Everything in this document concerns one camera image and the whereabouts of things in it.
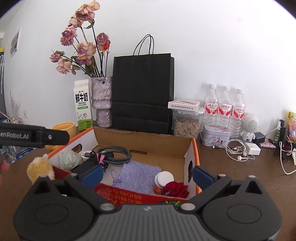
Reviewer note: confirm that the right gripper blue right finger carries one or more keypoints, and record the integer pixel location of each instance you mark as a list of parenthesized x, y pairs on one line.
[(212, 186)]

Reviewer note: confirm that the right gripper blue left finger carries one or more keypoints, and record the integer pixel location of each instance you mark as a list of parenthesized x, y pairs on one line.
[(80, 186)]

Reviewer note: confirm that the white yellow plush alpaca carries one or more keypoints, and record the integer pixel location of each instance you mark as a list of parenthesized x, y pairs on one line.
[(40, 166)]

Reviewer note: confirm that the person's left hand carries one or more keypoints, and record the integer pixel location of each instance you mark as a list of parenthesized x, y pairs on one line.
[(4, 166)]

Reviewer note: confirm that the pale green plush ball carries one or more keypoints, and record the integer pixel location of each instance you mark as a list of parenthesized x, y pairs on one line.
[(69, 160)]

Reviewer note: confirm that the red artificial flower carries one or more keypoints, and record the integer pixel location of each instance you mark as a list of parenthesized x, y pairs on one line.
[(173, 189)]

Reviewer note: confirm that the red orange cardboard box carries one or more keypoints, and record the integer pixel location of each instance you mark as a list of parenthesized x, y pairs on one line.
[(170, 153)]

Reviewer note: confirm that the white plastic bottle cap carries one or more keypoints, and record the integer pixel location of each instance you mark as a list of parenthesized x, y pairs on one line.
[(163, 178)]

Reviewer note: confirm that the purple fabric pouch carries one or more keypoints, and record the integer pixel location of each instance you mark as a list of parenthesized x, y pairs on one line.
[(136, 177)]

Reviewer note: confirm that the white decorated tin box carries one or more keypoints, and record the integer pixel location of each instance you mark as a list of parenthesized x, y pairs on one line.
[(212, 135)]

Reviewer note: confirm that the clear jar of seeds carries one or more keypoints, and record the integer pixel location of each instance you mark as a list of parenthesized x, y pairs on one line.
[(187, 123)]

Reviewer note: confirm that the white power adapter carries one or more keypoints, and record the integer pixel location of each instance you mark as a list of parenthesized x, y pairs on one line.
[(252, 149)]

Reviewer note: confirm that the water bottle right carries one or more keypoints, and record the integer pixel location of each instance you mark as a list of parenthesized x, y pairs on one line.
[(237, 114)]

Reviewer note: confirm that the water bottle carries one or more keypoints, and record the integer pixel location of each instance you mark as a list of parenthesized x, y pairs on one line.
[(211, 105), (225, 107), (237, 114)]

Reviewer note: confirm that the water bottle left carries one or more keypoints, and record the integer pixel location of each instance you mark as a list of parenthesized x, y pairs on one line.
[(211, 105)]

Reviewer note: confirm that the water bottle middle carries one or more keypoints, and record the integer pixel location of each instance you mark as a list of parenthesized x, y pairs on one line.
[(225, 107)]

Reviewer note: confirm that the black power adapter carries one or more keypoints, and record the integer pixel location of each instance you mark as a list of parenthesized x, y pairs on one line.
[(259, 138)]

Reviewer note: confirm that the white red flat box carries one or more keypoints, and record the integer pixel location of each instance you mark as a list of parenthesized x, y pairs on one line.
[(184, 105)]

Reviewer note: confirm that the white green milk carton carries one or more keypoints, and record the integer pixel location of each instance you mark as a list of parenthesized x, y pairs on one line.
[(82, 104)]

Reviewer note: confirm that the black phone stand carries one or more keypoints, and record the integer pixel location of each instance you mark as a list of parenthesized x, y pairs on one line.
[(280, 135)]

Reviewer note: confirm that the purple textured vase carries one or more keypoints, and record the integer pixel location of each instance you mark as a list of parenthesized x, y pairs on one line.
[(101, 95)]

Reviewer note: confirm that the colourful snack bag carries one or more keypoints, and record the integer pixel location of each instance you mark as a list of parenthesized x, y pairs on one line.
[(292, 126)]

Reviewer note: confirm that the black paper shopping bag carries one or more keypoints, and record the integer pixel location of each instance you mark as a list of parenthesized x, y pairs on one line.
[(142, 86)]

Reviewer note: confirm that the dried pink rose bouquet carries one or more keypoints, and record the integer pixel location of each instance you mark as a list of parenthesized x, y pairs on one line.
[(91, 50)]

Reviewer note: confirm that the white wired earphones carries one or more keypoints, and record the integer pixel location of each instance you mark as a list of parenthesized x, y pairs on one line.
[(238, 153)]

